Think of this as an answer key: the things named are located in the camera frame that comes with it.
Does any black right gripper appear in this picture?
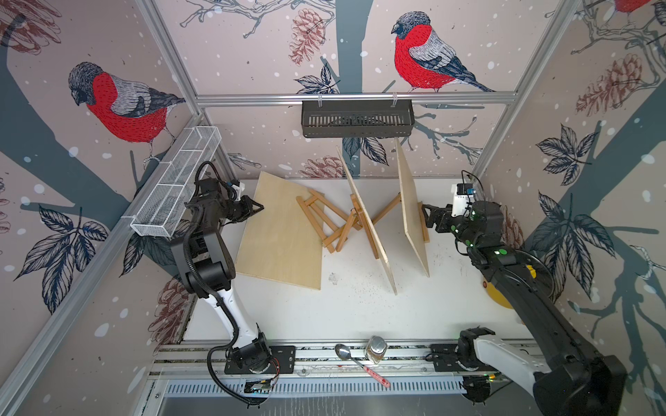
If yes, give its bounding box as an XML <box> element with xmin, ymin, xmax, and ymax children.
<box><xmin>424</xmin><ymin>201</ymin><xmax>482</xmax><ymax>251</ymax></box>

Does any plywood board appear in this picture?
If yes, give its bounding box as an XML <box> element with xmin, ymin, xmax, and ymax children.
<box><xmin>236</xmin><ymin>172</ymin><xmax>324</xmax><ymax>291</ymax></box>
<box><xmin>395</xmin><ymin>139</ymin><xmax>430</xmax><ymax>277</ymax></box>
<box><xmin>336</xmin><ymin>146</ymin><xmax>398</xmax><ymax>296</ymax></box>

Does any wooden easel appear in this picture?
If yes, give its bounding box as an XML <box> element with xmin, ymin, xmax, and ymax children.
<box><xmin>336</xmin><ymin>193</ymin><xmax>402</xmax><ymax>259</ymax></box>
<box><xmin>418</xmin><ymin>201</ymin><xmax>430</xmax><ymax>244</ymax></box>
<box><xmin>296</xmin><ymin>189</ymin><xmax>362</xmax><ymax>254</ymax></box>

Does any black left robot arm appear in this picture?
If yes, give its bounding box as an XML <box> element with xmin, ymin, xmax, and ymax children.
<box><xmin>170</xmin><ymin>161</ymin><xmax>274</xmax><ymax>407</ymax></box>

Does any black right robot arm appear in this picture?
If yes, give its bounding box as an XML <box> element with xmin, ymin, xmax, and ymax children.
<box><xmin>421</xmin><ymin>201</ymin><xmax>627</xmax><ymax>415</ymax></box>

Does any yellow pot black lid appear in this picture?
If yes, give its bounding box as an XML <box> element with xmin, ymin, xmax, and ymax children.
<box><xmin>482</xmin><ymin>265</ymin><xmax>538</xmax><ymax>310</ymax></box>

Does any black hanging basket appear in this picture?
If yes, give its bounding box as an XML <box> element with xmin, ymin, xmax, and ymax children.
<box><xmin>301</xmin><ymin>100</ymin><xmax>416</xmax><ymax>139</ymax></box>

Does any small metal cup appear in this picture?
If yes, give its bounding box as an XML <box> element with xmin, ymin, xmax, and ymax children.
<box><xmin>365</xmin><ymin>336</ymin><xmax>388</xmax><ymax>364</ymax></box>

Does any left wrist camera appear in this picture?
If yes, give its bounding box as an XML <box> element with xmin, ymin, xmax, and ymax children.
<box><xmin>227</xmin><ymin>180</ymin><xmax>246</xmax><ymax>201</ymax></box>

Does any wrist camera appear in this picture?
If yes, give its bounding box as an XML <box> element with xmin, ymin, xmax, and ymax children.
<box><xmin>227</xmin><ymin>180</ymin><xmax>246</xmax><ymax>201</ymax></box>
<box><xmin>452</xmin><ymin>183</ymin><xmax>476</xmax><ymax>217</ymax></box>

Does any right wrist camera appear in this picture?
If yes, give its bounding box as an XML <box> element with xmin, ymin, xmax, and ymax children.
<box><xmin>452</xmin><ymin>183</ymin><xmax>476</xmax><ymax>217</ymax></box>

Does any white wire mesh basket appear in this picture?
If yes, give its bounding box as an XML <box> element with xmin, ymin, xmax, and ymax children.
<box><xmin>130</xmin><ymin>126</ymin><xmax>221</xmax><ymax>237</ymax></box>

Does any horizontal aluminium rail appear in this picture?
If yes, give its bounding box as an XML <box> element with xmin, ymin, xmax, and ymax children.
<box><xmin>195</xmin><ymin>91</ymin><xmax>518</xmax><ymax>108</ymax></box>

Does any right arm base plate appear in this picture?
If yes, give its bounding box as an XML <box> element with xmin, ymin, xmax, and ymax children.
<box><xmin>425</xmin><ymin>343</ymin><xmax>467</xmax><ymax>373</ymax></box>

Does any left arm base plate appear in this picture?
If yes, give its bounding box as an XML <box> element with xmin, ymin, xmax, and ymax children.
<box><xmin>224</xmin><ymin>345</ymin><xmax>296</xmax><ymax>375</ymax></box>

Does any metal spoon red handle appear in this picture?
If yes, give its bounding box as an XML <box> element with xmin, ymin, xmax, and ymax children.
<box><xmin>334</xmin><ymin>343</ymin><xmax>391</xmax><ymax>388</ymax></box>

